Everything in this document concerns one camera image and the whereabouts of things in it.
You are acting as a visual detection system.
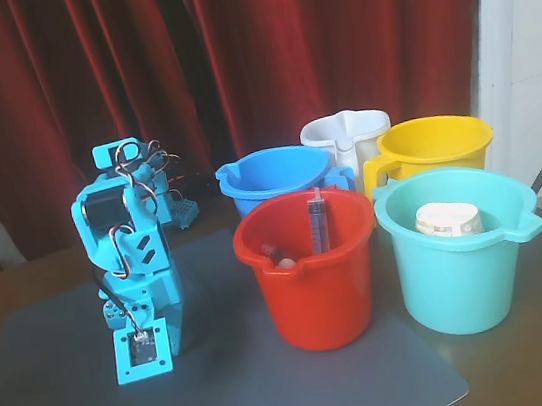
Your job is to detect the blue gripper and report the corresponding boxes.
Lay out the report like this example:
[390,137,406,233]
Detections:
[86,219,193,368]

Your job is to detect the blue perforated base block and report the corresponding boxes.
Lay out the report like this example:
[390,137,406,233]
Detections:
[167,196,202,231]

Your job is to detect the small vial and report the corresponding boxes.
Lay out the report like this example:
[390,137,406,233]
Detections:
[260,240,284,269]

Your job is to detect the grey mat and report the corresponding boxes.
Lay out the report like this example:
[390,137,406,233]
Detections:
[0,196,473,406]

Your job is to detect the red plastic bucket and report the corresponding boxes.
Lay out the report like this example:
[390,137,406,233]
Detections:
[227,181,392,362]

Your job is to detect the plastic syringe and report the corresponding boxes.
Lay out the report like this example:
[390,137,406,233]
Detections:
[303,186,333,255]

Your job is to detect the blue plastic bucket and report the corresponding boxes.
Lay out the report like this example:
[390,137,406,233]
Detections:
[212,137,358,224]

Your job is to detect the white plastic jug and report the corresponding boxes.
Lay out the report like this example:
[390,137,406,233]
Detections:
[296,104,400,199]

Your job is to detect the teal plastic bucket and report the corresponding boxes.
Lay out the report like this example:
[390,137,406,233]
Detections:
[370,155,542,346]

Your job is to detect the white paper cup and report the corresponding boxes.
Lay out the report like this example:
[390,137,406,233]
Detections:
[412,195,485,244]

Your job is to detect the red curtain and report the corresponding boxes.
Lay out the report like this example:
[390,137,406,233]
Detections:
[0,0,523,280]

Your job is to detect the yellow plastic bucket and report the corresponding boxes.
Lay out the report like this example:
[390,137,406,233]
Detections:
[356,107,502,204]

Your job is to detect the blue wrist camera module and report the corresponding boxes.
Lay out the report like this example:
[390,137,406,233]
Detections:
[108,317,176,387]

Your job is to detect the robot arm wires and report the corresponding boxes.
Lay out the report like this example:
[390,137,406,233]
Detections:
[73,133,207,345]

